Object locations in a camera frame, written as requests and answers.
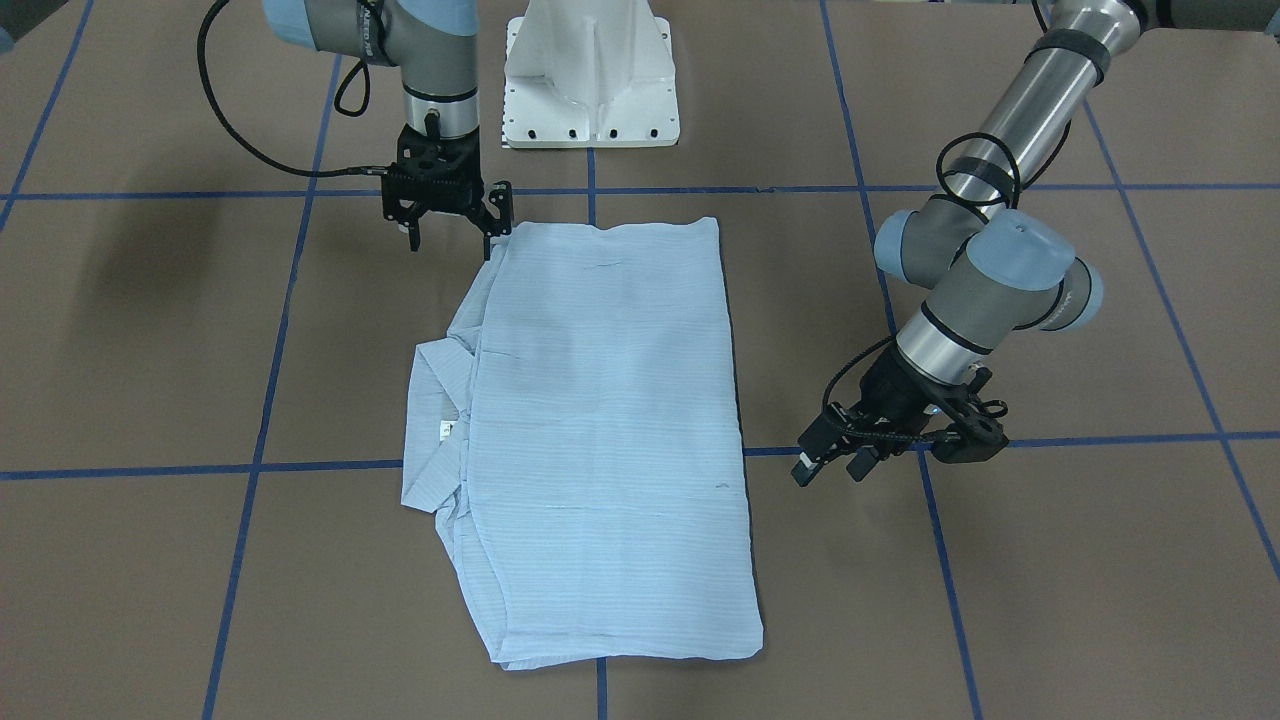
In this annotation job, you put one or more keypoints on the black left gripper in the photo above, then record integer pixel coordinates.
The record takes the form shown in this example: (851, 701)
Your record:
(887, 391)

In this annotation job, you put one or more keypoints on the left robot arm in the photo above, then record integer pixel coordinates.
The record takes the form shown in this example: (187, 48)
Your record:
(989, 268)

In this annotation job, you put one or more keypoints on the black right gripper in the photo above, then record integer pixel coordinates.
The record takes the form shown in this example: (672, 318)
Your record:
(494, 203)

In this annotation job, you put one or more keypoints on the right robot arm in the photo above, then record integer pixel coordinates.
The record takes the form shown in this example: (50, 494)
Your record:
(433, 44)

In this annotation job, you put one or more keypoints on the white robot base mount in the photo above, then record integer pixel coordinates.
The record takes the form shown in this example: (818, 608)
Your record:
(590, 75)

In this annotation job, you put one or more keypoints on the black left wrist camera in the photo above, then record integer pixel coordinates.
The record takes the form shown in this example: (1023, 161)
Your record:
(975, 432)

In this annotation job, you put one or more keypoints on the light blue striped shirt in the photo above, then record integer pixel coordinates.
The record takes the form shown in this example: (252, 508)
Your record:
(576, 435)

